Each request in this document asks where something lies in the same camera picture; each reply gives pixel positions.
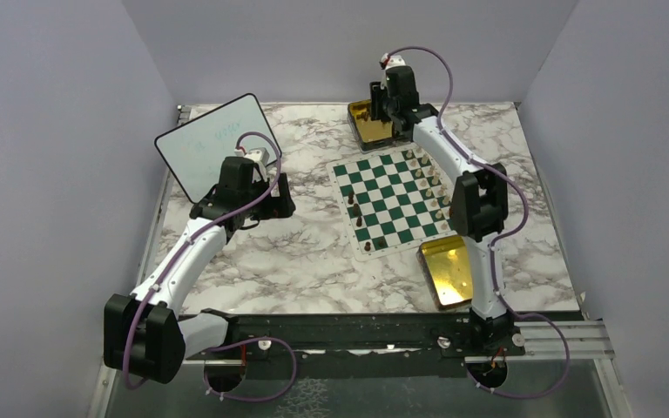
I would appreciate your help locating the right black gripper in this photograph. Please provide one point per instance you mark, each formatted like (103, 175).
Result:
(376, 91)

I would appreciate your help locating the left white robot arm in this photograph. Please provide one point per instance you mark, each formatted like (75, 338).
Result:
(144, 337)

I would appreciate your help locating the small whiteboard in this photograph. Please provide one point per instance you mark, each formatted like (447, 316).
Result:
(194, 151)

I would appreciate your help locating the white chess pieces group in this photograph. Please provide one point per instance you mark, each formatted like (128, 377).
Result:
(427, 203)

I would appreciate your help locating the green white chess board mat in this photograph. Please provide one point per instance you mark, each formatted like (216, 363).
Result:
(375, 180)

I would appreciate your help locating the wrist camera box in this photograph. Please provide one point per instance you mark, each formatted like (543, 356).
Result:
(260, 157)
(388, 62)

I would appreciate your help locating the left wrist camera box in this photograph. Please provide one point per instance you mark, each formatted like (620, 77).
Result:
(260, 157)

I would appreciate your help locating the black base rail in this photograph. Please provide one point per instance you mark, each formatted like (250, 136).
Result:
(358, 345)

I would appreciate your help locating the tin with dark pieces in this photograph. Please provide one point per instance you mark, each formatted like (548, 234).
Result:
(372, 134)

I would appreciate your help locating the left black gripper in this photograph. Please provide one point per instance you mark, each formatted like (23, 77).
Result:
(277, 206)

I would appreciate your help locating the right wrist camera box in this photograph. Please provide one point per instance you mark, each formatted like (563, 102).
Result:
(388, 62)

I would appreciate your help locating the empty gold tin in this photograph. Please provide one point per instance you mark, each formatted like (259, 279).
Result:
(461, 272)

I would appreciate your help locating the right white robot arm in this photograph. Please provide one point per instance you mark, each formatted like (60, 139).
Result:
(479, 202)

